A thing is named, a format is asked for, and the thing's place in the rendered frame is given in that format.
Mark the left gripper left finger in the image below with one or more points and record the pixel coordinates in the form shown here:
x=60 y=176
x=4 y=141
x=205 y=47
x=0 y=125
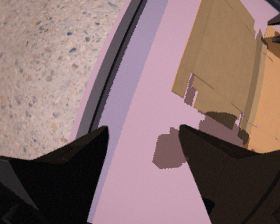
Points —
x=59 y=186

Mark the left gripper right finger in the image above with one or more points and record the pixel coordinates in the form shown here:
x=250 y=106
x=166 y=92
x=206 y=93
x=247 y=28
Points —
x=233 y=181

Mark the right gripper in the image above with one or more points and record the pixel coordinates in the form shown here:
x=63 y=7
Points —
x=275 y=21

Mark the brown cardboard blank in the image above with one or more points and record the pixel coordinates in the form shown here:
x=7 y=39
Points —
x=221 y=50

